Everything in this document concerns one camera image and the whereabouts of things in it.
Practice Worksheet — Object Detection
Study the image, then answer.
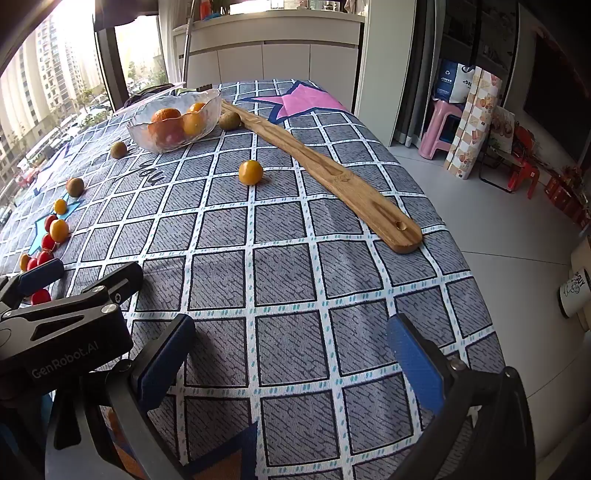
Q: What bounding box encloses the clear glass bowl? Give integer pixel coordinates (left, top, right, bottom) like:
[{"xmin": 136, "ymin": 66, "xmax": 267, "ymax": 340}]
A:
[{"xmin": 127, "ymin": 89, "xmax": 222, "ymax": 154}]

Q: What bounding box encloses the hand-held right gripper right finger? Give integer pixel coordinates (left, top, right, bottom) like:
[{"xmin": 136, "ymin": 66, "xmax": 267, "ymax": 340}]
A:
[{"xmin": 386, "ymin": 313, "xmax": 537, "ymax": 480}]

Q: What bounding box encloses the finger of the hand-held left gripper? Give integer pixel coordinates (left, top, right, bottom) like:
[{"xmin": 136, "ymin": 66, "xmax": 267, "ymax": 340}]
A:
[
  {"xmin": 0, "ymin": 257, "xmax": 66, "ymax": 315},
  {"xmin": 78, "ymin": 261, "xmax": 145, "ymax": 306}
]

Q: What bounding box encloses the red gift box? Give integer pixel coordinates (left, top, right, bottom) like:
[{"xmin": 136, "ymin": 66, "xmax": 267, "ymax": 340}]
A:
[{"xmin": 546, "ymin": 176, "xmax": 583, "ymax": 214}]

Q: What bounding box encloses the white shopping bag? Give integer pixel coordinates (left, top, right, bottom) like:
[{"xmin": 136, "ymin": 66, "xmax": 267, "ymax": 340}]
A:
[{"xmin": 431, "ymin": 59, "xmax": 476, "ymax": 104}]

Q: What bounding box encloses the white mug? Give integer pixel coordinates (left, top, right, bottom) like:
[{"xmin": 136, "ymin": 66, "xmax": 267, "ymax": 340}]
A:
[{"xmin": 556, "ymin": 247, "xmax": 591, "ymax": 319}]

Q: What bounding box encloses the grey checked star tablecloth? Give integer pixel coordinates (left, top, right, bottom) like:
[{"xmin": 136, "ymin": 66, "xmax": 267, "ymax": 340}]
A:
[{"xmin": 0, "ymin": 79, "xmax": 506, "ymax": 480}]

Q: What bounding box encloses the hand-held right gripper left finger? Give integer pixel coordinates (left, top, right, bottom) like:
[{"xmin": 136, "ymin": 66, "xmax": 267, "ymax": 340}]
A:
[{"xmin": 46, "ymin": 313, "xmax": 198, "ymax": 480}]

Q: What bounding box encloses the long wooden board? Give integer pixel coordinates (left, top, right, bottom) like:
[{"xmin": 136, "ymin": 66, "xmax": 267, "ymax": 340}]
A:
[{"xmin": 221, "ymin": 100, "xmax": 424, "ymax": 254}]

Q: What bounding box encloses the tall patterned gift box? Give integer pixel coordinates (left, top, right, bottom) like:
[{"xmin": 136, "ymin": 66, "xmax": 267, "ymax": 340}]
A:
[{"xmin": 443, "ymin": 67, "xmax": 503, "ymax": 181}]

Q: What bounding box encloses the red plastic stool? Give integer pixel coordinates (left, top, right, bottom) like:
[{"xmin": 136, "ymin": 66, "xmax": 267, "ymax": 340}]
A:
[{"xmin": 508, "ymin": 124, "xmax": 543, "ymax": 199}]

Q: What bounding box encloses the flat patterned gift box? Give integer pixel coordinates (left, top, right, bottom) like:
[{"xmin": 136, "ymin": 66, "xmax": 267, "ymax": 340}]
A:
[{"xmin": 487, "ymin": 106, "xmax": 517, "ymax": 155}]

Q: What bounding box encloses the metal mop pole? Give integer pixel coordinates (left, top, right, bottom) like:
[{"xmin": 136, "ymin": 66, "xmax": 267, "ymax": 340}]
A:
[{"xmin": 179, "ymin": 0, "xmax": 197, "ymax": 86}]

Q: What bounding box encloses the black television screen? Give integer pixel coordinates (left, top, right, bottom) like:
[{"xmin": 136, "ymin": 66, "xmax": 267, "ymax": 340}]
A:
[{"xmin": 522, "ymin": 34, "xmax": 591, "ymax": 167}]

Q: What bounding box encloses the pink plastic stool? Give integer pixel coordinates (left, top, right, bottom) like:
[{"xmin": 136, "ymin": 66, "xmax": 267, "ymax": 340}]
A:
[{"xmin": 419, "ymin": 99, "xmax": 465, "ymax": 160}]

